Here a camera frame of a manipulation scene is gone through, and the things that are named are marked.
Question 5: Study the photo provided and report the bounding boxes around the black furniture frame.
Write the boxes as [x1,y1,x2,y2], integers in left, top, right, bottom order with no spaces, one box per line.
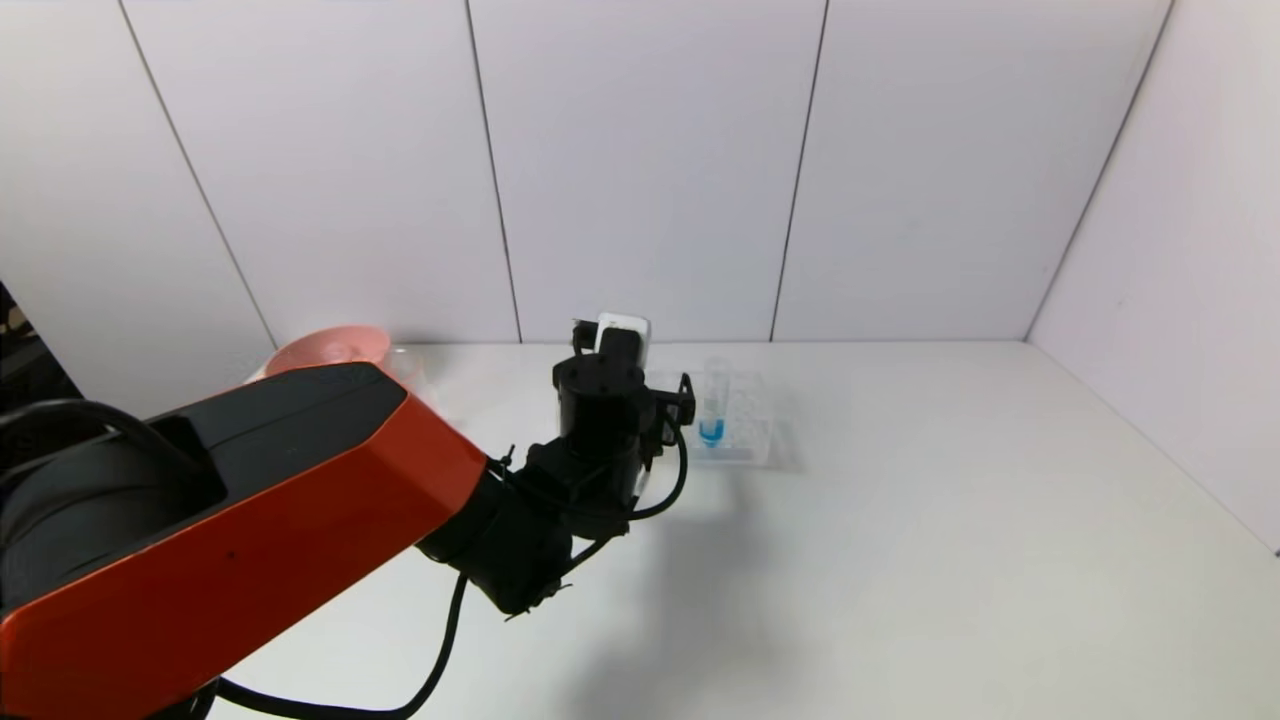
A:
[0,283,83,416]

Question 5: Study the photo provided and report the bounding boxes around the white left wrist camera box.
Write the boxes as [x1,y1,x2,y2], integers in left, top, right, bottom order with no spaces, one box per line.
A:
[596,312,653,367]

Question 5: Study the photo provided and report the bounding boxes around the test tube with blue pigment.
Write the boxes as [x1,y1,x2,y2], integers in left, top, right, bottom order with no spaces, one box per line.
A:
[699,357,729,449]

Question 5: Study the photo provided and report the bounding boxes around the clear acrylic test tube rack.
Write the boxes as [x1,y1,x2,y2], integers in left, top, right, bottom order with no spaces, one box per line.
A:
[645,369,777,470]

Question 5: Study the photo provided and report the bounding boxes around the clear glass beaker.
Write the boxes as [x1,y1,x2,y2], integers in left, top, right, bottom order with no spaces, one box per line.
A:
[383,345,438,406]

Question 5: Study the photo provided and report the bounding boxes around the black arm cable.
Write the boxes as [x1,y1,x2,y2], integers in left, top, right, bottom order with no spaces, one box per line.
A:
[0,398,691,720]

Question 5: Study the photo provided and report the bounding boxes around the pink bowl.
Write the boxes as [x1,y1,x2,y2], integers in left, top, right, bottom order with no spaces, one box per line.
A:
[262,324,393,381]

